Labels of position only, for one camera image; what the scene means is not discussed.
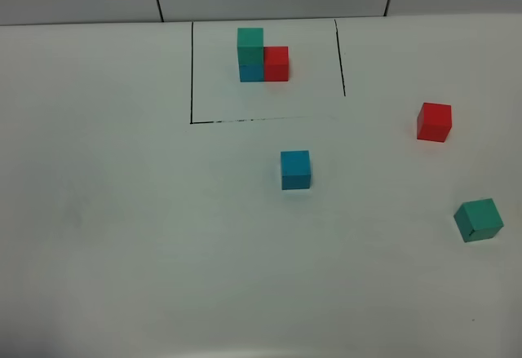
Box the green template block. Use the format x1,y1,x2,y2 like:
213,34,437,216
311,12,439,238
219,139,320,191
237,28,264,66

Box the red template block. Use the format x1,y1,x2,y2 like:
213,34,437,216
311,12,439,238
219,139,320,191
263,46,290,82

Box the blue template block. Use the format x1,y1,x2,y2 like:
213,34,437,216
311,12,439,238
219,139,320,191
239,64,264,82

